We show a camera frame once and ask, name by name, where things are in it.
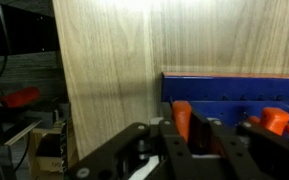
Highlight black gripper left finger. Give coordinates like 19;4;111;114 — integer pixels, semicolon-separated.
66;101;199;180

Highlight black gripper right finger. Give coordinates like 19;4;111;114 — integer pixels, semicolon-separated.
187;107;289;180

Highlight orange cylindrical object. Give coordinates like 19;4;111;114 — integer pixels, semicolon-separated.
0;85;42;110

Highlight orange pegs in bin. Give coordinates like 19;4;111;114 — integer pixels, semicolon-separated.
258;106;289;136

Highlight blue tool rack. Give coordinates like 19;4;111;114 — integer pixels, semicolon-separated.
160;71;289;136

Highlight brown cardboard box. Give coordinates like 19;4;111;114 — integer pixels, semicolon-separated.
28;125;79;180

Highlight thin black cable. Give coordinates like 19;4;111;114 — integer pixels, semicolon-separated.
0;3;12;88

